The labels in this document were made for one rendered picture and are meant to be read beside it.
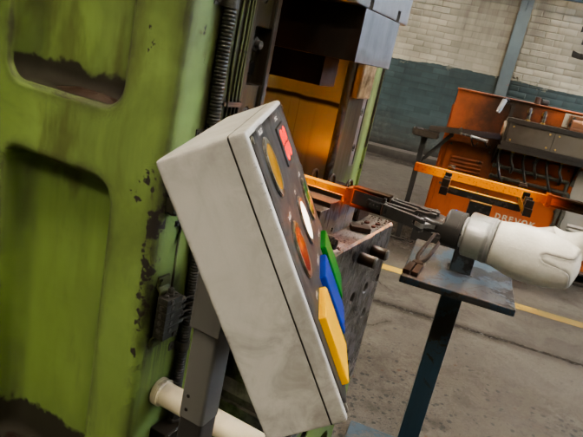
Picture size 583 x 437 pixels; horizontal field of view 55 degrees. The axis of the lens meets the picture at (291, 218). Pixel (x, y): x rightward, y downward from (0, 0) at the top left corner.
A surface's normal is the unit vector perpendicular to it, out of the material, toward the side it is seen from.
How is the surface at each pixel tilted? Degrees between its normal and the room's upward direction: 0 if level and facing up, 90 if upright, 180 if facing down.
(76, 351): 90
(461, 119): 90
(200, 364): 90
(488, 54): 87
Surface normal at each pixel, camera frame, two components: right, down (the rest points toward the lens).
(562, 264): -0.17, -0.06
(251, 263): -0.06, 0.28
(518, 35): -0.29, 0.22
